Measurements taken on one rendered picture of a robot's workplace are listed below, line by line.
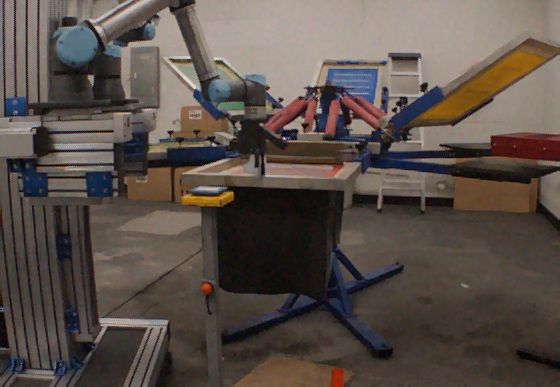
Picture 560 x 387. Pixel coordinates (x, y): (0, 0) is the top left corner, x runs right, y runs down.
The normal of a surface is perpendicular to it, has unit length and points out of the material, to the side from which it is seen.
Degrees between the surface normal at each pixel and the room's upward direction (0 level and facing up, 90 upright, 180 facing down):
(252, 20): 90
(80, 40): 94
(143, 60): 90
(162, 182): 90
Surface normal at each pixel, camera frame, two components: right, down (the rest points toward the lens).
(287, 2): -0.24, 0.14
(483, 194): -0.23, -0.07
